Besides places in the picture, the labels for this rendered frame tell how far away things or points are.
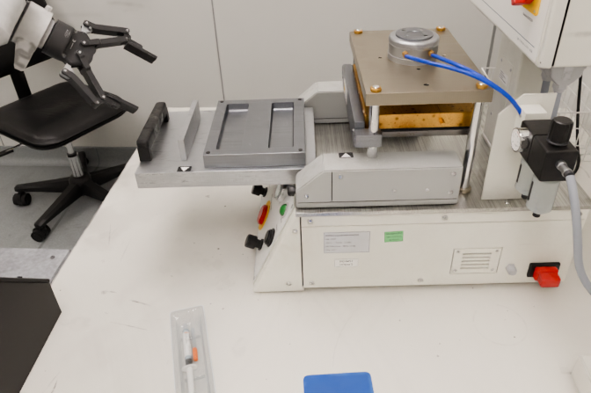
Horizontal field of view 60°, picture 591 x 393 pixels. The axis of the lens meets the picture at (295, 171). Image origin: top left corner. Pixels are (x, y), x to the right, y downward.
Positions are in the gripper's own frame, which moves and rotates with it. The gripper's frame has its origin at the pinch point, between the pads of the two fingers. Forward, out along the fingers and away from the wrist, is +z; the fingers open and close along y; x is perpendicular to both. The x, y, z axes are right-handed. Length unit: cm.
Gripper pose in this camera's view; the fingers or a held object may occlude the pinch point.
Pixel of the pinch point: (141, 82)
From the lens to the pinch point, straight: 121.3
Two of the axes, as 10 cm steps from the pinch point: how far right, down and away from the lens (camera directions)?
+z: 7.8, 3.9, 5.0
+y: 1.9, -9.0, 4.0
